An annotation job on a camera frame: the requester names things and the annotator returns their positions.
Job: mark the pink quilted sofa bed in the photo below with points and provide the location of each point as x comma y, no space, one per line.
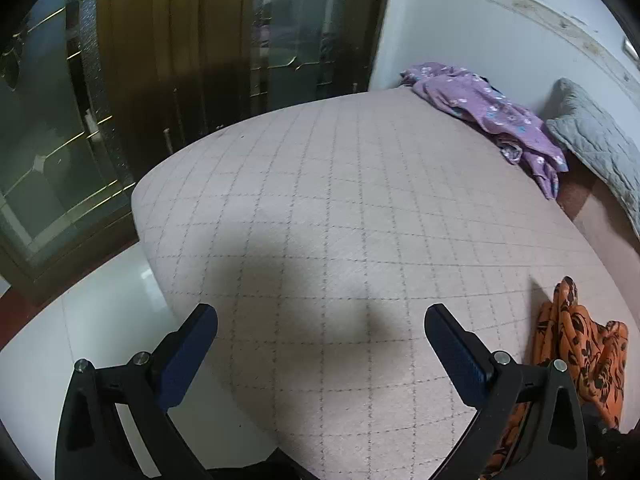
350,200

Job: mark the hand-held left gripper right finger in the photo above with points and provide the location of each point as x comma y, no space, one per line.
457,360

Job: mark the orange floral shirt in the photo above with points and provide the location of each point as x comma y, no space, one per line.
595,350

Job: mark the pink bolster cushion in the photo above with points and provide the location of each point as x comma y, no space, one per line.
605,215

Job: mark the grey quilted pillow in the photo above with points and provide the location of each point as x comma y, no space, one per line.
600,145

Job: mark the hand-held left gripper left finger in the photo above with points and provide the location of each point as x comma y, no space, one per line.
187,360

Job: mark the purple floral garment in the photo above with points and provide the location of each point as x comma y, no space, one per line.
480,105

